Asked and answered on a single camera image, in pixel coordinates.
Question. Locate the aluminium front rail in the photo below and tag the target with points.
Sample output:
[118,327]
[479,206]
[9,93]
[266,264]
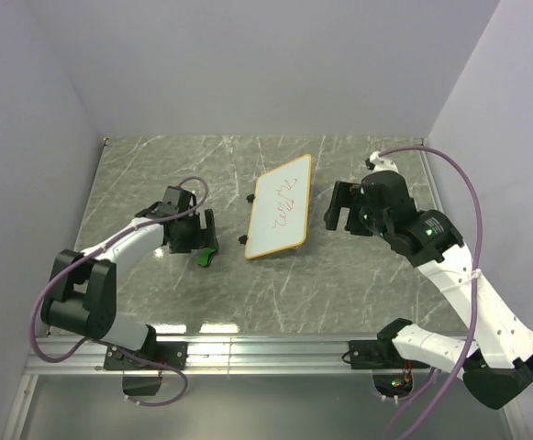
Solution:
[238,387]

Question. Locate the yellow framed whiteboard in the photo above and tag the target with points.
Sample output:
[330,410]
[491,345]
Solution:
[280,209]

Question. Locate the aluminium rail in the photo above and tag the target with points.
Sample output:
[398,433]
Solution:
[453,271]
[238,387]

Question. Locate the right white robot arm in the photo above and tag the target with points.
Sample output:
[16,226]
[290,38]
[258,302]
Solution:
[498,366]

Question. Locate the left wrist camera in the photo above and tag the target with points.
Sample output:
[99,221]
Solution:
[176,200]

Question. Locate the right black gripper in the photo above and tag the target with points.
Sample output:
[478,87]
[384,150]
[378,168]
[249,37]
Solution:
[346,194]

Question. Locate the aluminium right side rail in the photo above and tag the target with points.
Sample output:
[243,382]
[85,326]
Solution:
[453,271]

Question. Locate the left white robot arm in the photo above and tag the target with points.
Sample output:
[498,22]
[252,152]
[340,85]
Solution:
[81,296]

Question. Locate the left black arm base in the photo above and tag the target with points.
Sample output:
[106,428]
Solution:
[171,353]

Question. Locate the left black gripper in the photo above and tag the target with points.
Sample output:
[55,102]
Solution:
[203,237]

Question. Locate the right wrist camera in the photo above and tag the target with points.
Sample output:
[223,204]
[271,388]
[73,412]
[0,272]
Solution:
[377,163]

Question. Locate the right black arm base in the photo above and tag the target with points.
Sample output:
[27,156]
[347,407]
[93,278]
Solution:
[373,354]

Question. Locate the green whiteboard eraser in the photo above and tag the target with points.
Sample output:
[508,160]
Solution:
[205,258]

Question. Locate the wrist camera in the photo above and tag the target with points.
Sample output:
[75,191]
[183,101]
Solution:
[176,200]
[377,163]

